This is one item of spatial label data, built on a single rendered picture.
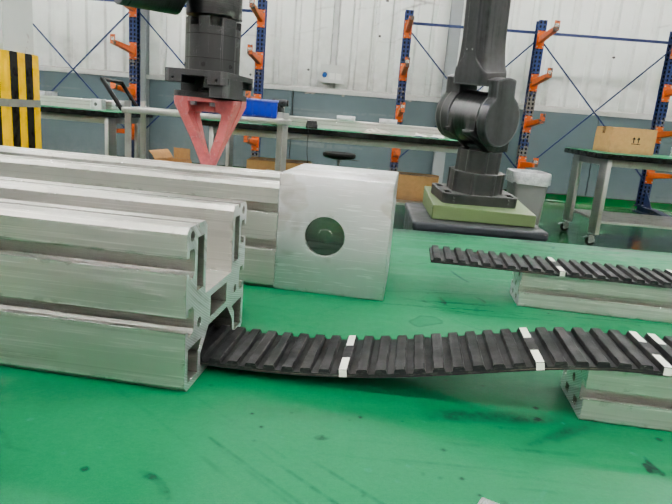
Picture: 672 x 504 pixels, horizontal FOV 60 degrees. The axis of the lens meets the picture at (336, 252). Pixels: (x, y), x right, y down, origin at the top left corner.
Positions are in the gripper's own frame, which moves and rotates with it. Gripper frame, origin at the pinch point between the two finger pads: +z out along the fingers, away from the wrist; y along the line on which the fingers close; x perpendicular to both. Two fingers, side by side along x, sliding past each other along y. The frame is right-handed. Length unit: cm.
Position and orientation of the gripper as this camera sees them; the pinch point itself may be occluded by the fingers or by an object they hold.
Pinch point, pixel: (208, 159)
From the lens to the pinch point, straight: 66.8
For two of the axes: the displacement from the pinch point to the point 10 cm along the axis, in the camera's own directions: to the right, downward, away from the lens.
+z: -0.9, 9.7, 2.3
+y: -1.3, 2.1, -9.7
